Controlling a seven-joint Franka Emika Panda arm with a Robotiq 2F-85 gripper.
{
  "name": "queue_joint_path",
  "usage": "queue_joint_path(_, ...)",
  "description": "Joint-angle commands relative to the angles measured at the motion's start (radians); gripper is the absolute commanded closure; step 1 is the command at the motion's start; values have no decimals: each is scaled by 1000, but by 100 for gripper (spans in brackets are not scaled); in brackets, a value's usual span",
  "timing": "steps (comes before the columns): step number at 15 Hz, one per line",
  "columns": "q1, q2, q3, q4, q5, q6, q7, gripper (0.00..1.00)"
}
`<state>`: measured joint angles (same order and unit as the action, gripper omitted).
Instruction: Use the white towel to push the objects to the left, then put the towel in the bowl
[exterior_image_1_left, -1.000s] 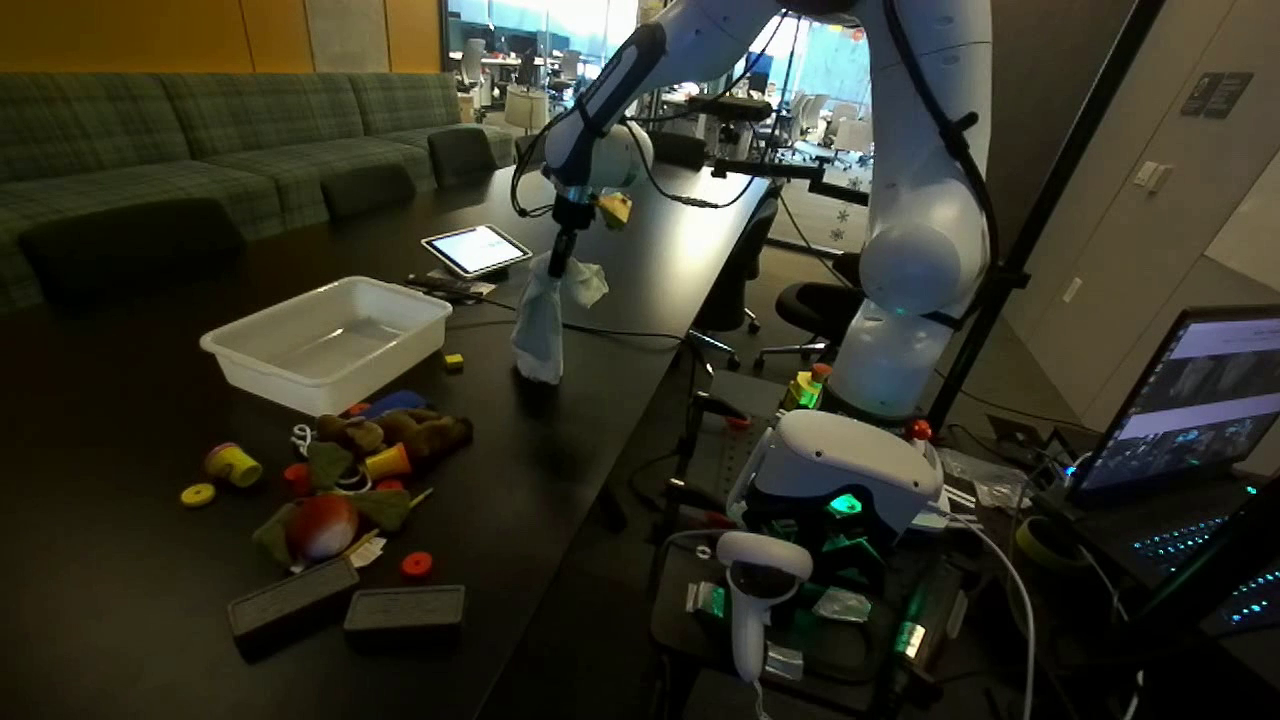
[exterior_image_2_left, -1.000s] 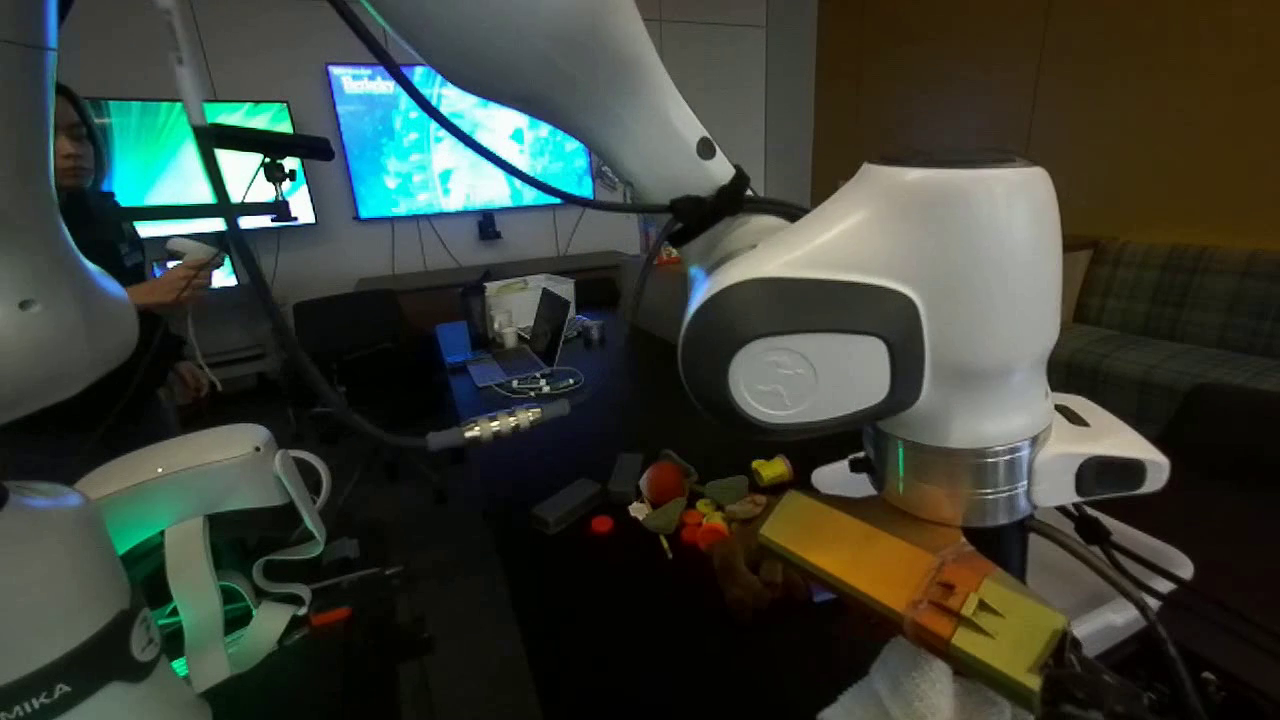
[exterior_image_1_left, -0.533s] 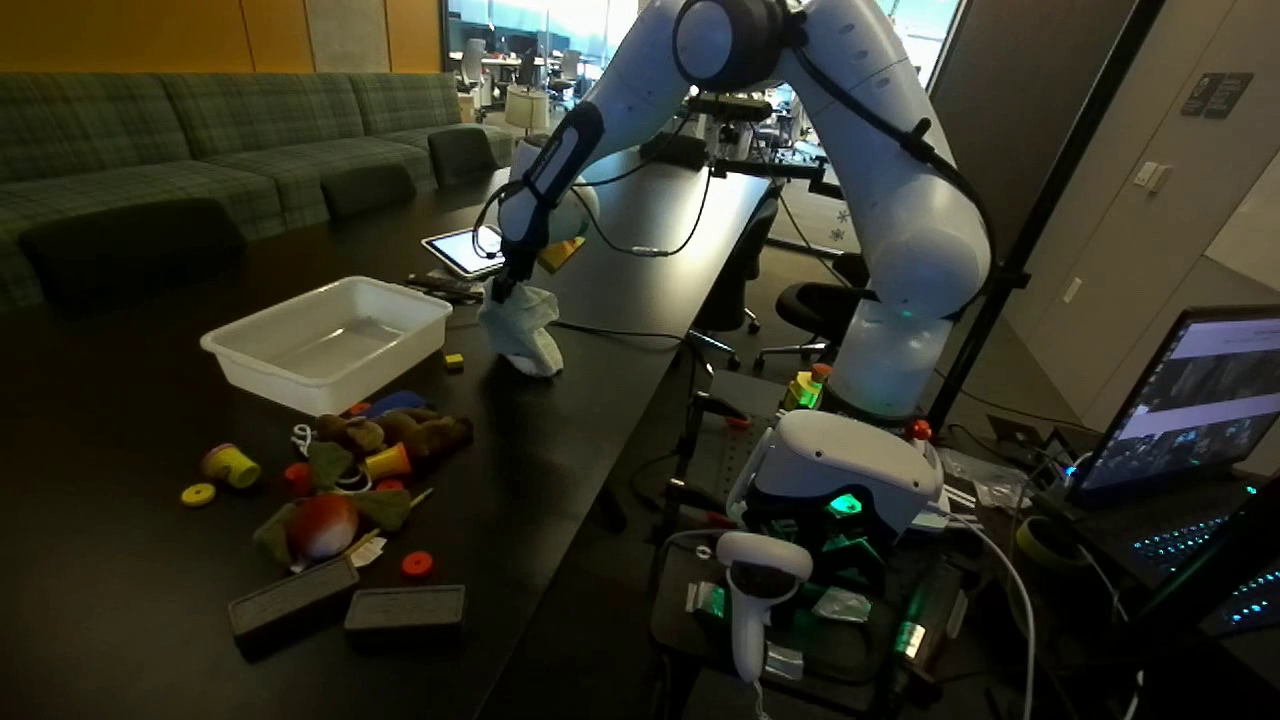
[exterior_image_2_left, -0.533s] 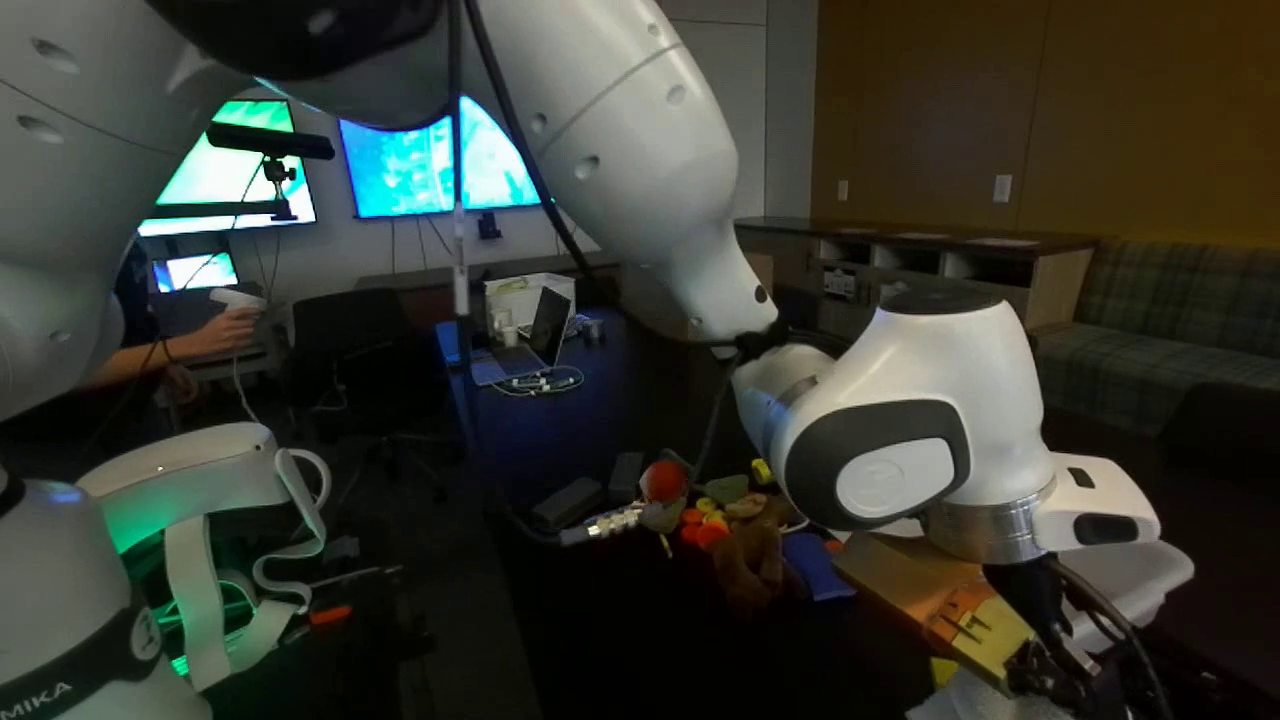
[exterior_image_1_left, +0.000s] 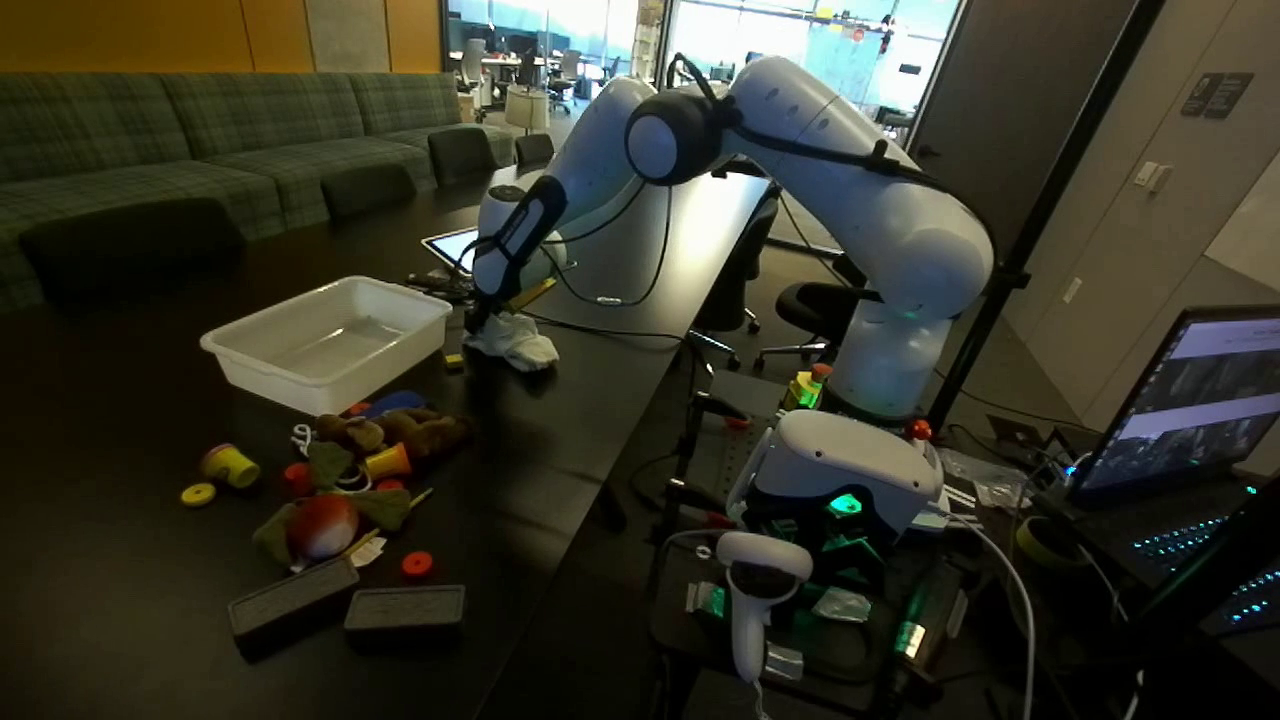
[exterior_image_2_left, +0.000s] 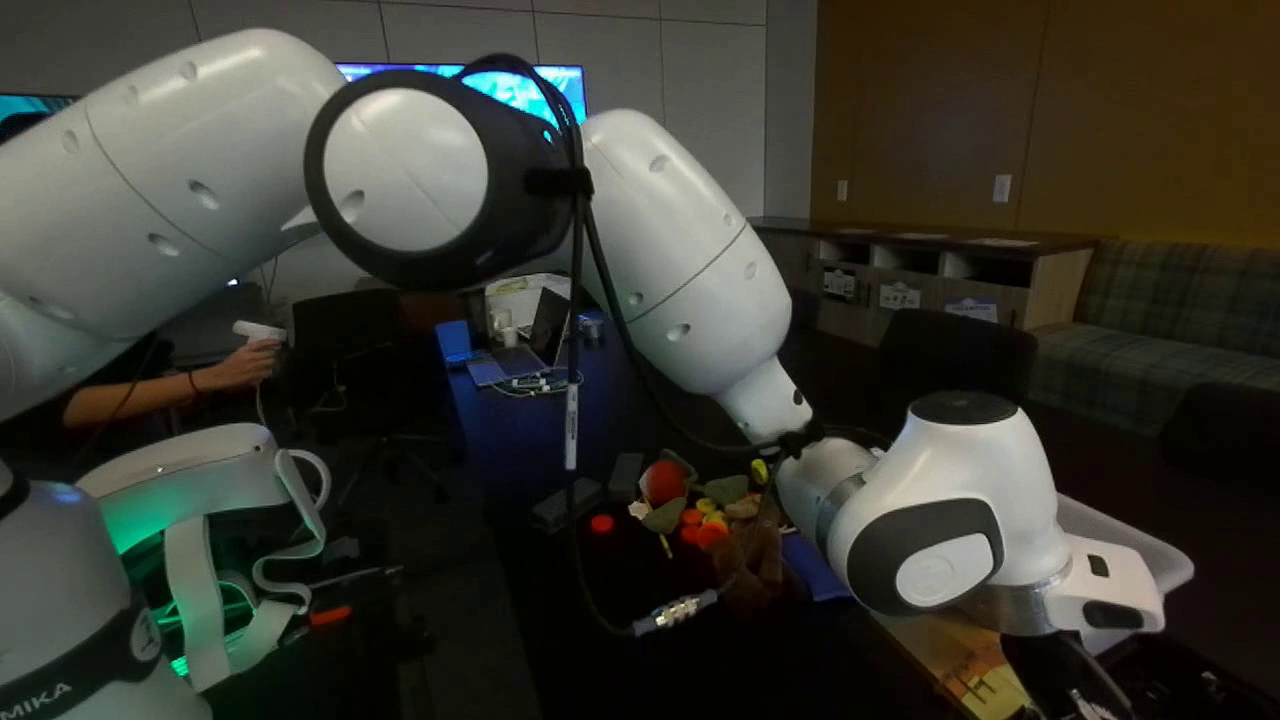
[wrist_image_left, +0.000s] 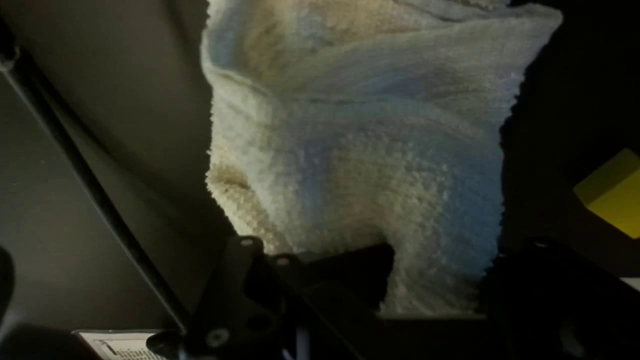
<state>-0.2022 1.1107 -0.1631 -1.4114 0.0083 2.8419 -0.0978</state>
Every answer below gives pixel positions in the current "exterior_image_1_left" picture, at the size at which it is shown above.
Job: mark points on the black swivel stool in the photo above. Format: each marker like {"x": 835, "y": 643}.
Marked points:
{"x": 822, "y": 314}

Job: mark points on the yellow toy cup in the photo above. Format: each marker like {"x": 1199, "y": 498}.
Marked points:
{"x": 228, "y": 464}

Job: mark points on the laptop with lit keyboard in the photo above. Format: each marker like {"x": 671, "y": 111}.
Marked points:
{"x": 1185, "y": 440}

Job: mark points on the red toy disc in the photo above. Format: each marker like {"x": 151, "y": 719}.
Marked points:
{"x": 416, "y": 560}

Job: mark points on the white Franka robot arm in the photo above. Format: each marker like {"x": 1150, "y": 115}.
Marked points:
{"x": 824, "y": 200}

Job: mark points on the red toy apple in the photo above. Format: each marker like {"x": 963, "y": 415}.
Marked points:
{"x": 321, "y": 525}

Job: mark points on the pile of colourful toys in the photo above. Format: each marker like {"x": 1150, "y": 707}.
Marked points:
{"x": 401, "y": 437}

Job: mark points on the small red toy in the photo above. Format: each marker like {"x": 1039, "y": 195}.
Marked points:
{"x": 296, "y": 479}

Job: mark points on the green plaid sofa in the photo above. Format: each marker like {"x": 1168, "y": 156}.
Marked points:
{"x": 163, "y": 145}

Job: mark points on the yellow toy block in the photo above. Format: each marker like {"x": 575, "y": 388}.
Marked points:
{"x": 384, "y": 462}

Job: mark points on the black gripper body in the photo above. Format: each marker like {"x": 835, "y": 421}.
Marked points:
{"x": 490, "y": 310}

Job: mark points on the white VR controller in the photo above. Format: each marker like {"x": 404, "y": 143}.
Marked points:
{"x": 762, "y": 586}

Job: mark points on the clear plastic bin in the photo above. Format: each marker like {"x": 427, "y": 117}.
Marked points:
{"x": 324, "y": 345}

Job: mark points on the blue toy block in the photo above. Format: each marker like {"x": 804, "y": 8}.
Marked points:
{"x": 396, "y": 400}

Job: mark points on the flat tablet computer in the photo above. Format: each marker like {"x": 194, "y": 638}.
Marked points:
{"x": 451, "y": 251}

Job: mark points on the green toy piece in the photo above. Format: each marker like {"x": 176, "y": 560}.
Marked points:
{"x": 274, "y": 539}
{"x": 384, "y": 507}

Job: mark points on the tape roll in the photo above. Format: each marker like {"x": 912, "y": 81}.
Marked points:
{"x": 1040, "y": 542}

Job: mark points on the white terry towel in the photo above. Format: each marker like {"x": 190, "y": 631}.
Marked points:
{"x": 517, "y": 345}

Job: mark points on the grey wall sign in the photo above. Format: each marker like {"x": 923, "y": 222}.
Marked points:
{"x": 1218, "y": 95}

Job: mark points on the black lounge chair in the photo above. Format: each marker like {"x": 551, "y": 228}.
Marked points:
{"x": 135, "y": 245}
{"x": 463, "y": 156}
{"x": 369, "y": 195}

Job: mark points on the wall switch plate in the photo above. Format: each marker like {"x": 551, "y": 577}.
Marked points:
{"x": 1150, "y": 177}

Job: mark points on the black foam block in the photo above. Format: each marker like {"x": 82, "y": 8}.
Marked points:
{"x": 404, "y": 618}
{"x": 289, "y": 604}

